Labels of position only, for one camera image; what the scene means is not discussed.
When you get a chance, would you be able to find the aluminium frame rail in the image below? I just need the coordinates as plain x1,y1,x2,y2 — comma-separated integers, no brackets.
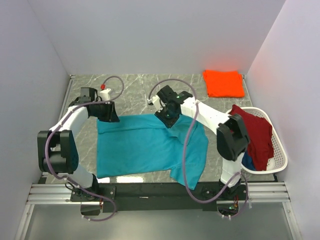
26,182,291,205

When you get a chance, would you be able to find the dark red shirt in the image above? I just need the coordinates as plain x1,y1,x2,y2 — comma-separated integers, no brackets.
229,105,274,171

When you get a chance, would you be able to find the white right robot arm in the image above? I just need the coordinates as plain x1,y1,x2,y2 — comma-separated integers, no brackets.
148,85,250,204

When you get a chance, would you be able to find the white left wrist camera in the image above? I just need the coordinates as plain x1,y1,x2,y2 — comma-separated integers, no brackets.
99,83,112,101

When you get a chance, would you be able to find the teal polo shirt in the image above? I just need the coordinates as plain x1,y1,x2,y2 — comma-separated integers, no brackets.
96,114,209,190

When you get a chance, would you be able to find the white laundry basket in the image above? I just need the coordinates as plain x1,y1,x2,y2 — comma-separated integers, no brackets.
227,104,288,175

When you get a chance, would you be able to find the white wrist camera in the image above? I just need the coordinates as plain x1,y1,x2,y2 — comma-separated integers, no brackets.
148,95,163,112
99,83,112,101

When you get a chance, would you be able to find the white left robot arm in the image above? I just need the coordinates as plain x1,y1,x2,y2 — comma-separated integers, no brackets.
37,85,120,201

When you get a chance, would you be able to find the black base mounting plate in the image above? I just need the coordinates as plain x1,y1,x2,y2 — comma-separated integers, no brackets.
69,181,248,216

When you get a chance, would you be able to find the folded orange t shirt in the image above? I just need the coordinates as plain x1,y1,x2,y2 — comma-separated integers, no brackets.
202,70,245,98

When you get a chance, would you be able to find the blue shirt in basket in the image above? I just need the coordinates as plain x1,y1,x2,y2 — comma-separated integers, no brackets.
241,151,256,171

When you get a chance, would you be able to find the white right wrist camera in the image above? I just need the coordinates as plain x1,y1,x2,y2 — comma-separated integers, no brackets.
148,95,163,112

